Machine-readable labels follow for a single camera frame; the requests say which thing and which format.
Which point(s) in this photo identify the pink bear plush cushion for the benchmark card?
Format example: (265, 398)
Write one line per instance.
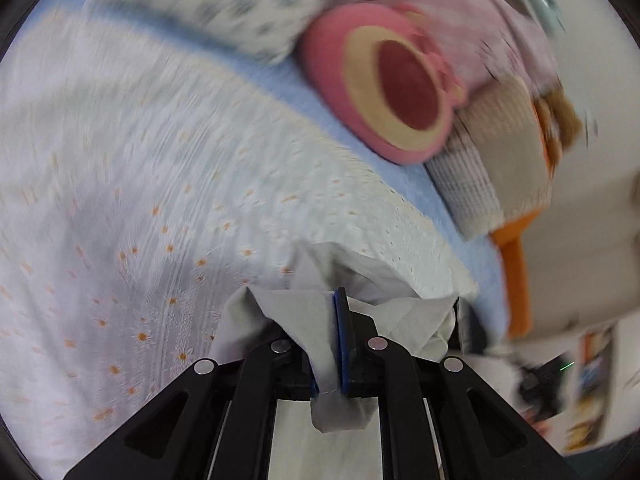
(400, 90)

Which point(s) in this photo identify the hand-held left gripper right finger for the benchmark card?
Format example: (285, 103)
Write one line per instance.
(342, 340)

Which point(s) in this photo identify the light blue projector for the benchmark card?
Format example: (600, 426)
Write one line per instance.
(547, 5)

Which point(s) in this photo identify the white embroidered blanket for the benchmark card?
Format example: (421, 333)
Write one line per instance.
(125, 160)

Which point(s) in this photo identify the pink cat print blanket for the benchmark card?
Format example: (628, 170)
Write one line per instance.
(480, 35)

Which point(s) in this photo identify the white floral pillow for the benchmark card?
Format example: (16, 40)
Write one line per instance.
(225, 5)

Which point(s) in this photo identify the light grey hooded coat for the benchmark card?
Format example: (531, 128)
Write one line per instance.
(300, 310)

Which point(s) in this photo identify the light blue bedspread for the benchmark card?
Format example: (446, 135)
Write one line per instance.
(320, 110)

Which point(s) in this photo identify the brown teddy bear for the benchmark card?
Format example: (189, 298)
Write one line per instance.
(562, 120)

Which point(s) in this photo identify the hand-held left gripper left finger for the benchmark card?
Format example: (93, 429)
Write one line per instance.
(280, 360)

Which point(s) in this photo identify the orange sofa bed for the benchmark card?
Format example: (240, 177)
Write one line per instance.
(517, 280)

